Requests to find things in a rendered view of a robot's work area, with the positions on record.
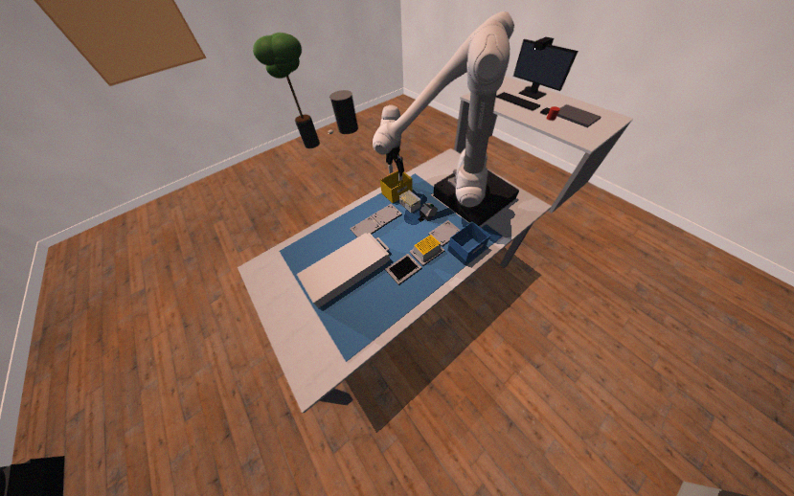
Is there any yellow open-top bin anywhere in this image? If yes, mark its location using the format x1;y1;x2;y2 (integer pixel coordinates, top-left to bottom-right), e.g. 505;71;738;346
380;171;413;203

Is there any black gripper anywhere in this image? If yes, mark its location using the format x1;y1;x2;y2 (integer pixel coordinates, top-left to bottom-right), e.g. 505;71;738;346
386;147;404;181

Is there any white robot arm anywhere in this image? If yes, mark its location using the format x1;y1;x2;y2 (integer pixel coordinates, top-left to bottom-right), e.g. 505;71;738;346
373;11;514;208

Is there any dark blue bench mat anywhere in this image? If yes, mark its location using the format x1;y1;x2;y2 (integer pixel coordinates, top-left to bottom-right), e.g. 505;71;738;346
280;174;502;362

